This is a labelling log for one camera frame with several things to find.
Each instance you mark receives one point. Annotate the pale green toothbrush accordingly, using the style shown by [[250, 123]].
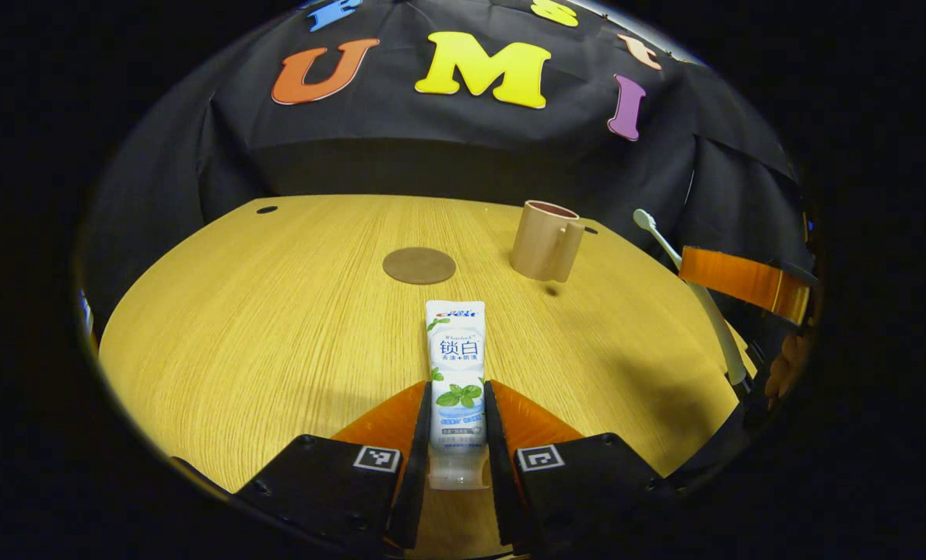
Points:
[[712, 319]]

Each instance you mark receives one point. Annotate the round brown coaster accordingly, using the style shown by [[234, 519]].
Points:
[[419, 265]]

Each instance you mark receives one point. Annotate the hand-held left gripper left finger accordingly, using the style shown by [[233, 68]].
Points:
[[419, 482]]

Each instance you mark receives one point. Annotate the white toothpaste tube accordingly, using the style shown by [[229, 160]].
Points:
[[455, 365]]

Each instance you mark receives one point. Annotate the black backdrop cloth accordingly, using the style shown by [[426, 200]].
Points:
[[447, 155]]

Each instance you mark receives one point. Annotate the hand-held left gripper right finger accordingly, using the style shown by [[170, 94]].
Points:
[[498, 482]]

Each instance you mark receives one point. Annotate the beige cup with brown inside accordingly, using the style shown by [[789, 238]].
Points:
[[537, 241]]

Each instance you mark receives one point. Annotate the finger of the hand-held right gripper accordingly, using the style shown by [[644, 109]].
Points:
[[743, 281]]

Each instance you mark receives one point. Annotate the light wooden desktop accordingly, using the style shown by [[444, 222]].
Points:
[[276, 327]]

